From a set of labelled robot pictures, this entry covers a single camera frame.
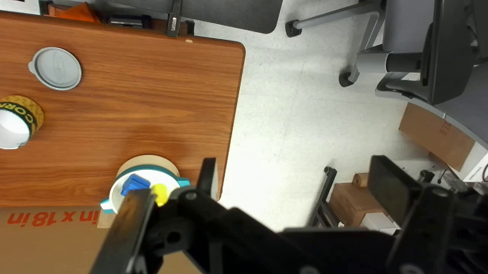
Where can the blue toy block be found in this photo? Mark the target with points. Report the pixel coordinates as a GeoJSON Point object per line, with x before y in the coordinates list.
{"type": "Point", "coordinates": [134, 183]}

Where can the yellow toy block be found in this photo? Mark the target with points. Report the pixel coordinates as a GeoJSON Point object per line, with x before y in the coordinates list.
{"type": "Point", "coordinates": [160, 192]}

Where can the black floor stand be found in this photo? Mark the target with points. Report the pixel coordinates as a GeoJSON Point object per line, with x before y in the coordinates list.
{"type": "Point", "coordinates": [322, 198]}

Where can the large cardboard box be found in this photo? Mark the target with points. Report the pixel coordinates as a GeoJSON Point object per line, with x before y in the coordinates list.
{"type": "Point", "coordinates": [351, 199]}

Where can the grey black office chair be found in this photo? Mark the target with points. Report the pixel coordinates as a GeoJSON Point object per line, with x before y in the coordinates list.
{"type": "Point", "coordinates": [447, 50]}

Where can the small brown cardboard box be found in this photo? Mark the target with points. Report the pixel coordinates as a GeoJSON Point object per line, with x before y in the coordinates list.
{"type": "Point", "coordinates": [436, 137]}

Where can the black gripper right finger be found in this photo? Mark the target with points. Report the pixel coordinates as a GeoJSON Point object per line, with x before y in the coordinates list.
{"type": "Point", "coordinates": [436, 228]}

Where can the black perforated breadboard table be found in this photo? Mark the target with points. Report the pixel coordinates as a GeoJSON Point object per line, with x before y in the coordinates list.
{"type": "Point", "coordinates": [229, 12]}

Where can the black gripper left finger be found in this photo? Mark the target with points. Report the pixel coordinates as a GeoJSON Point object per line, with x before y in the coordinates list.
{"type": "Point", "coordinates": [131, 228]}

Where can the yellow corn can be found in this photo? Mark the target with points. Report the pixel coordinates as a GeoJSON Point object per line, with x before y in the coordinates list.
{"type": "Point", "coordinates": [12, 129]}

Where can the brown cardboard board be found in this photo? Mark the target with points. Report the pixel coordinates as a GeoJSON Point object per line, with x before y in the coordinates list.
{"type": "Point", "coordinates": [50, 248]}

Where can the grey round plastic lid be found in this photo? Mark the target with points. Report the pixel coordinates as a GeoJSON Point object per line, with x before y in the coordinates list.
{"type": "Point", "coordinates": [55, 69]}

